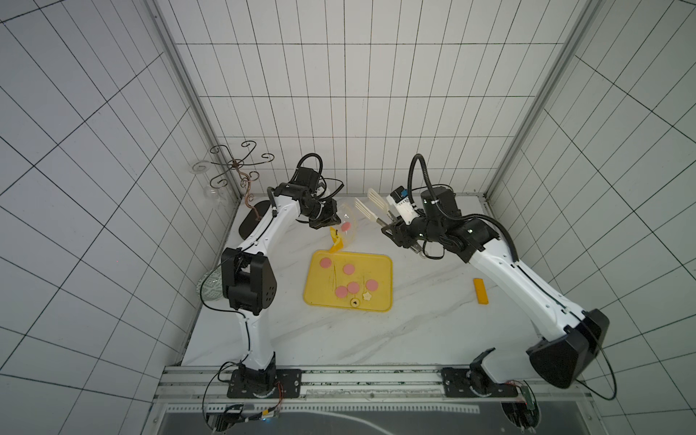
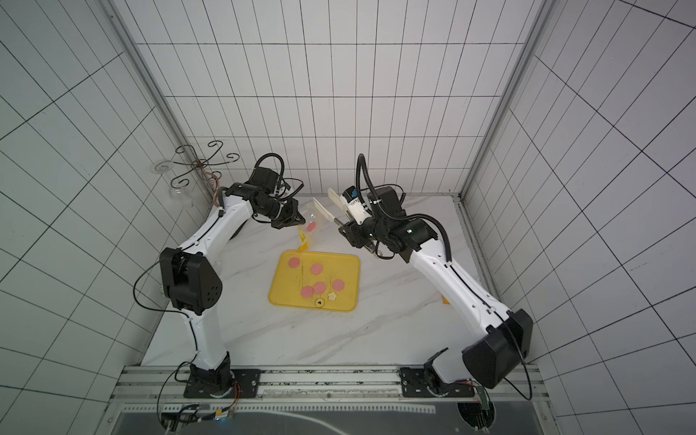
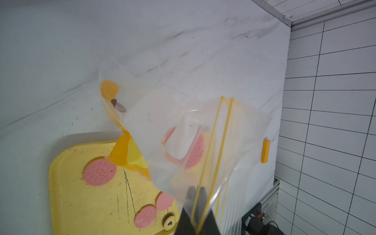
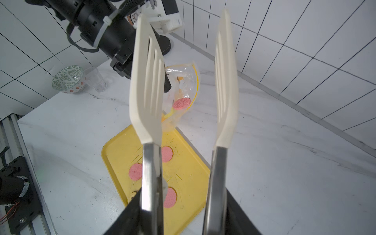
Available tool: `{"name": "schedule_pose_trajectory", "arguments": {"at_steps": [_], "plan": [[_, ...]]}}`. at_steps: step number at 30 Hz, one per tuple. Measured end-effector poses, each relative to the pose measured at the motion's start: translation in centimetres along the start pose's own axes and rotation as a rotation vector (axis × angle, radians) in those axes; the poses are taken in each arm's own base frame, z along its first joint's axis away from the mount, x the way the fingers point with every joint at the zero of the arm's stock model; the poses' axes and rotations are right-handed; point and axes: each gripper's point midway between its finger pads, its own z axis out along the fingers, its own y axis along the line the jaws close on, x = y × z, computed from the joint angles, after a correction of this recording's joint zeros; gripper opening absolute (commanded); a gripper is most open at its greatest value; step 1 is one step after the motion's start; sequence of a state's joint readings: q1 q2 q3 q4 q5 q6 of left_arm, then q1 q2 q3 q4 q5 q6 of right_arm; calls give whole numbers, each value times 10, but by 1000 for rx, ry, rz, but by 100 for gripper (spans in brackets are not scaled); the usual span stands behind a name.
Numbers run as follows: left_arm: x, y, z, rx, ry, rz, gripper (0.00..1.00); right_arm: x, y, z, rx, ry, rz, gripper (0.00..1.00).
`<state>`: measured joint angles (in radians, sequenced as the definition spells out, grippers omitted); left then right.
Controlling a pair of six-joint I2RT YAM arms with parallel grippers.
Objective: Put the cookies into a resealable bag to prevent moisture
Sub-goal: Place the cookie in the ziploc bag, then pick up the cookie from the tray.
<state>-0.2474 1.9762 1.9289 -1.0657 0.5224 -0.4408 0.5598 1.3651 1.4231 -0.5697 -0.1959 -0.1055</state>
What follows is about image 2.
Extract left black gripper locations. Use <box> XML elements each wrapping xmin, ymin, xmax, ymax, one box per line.
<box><xmin>256</xmin><ymin>196</ymin><xmax>306</xmax><ymax>228</ymax></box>

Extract clear yellow resealable bag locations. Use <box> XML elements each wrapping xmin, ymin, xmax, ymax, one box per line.
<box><xmin>297</xmin><ymin>199</ymin><xmax>326</xmax><ymax>253</ymax></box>

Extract white metal tongs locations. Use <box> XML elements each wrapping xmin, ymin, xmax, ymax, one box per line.
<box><xmin>312</xmin><ymin>188</ymin><xmax>393</xmax><ymax>260</ymax></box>

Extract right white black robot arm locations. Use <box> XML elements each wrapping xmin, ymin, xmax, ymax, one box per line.
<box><xmin>339</xmin><ymin>216</ymin><xmax>533</xmax><ymax>389</ymax></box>

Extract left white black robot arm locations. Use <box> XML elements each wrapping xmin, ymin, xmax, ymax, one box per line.
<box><xmin>159</xmin><ymin>183</ymin><xmax>306</xmax><ymax>398</ymax></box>

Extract yellow plastic tray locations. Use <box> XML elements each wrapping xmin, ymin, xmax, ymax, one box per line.
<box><xmin>268</xmin><ymin>250</ymin><xmax>361</xmax><ymax>313</ymax></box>

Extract metal cup hanger stand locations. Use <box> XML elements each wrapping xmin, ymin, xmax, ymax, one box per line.
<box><xmin>172</xmin><ymin>140</ymin><xmax>240</xmax><ymax>207</ymax></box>

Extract clear glass cup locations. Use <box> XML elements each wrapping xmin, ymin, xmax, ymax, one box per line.
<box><xmin>150</xmin><ymin>159</ymin><xmax>195</xmax><ymax>210</ymax></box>

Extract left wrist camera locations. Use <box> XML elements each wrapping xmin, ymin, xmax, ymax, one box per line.
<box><xmin>248</xmin><ymin>167</ymin><xmax>280</xmax><ymax>194</ymax></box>

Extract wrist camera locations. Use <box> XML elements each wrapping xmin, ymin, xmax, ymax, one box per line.
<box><xmin>248</xmin><ymin>167</ymin><xmax>280</xmax><ymax>194</ymax></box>
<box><xmin>367</xmin><ymin>186</ymin><xmax>406</xmax><ymax>218</ymax></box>

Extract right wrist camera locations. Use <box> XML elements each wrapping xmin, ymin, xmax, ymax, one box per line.
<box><xmin>367</xmin><ymin>186</ymin><xmax>406</xmax><ymax>218</ymax></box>

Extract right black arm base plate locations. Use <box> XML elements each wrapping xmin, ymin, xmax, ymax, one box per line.
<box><xmin>397</xmin><ymin>348</ymin><xmax>476</xmax><ymax>399</ymax></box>

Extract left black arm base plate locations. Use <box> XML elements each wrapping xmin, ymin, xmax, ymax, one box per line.
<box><xmin>183</xmin><ymin>369</ymin><xmax>262</xmax><ymax>400</ymax></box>

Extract aluminium mounting rail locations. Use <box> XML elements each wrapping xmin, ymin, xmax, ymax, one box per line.
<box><xmin>111</xmin><ymin>364</ymin><xmax>550</xmax><ymax>411</ymax></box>

